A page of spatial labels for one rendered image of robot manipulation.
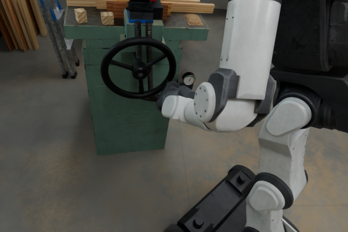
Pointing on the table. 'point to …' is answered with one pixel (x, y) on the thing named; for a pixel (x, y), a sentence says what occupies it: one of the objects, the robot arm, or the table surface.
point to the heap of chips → (193, 19)
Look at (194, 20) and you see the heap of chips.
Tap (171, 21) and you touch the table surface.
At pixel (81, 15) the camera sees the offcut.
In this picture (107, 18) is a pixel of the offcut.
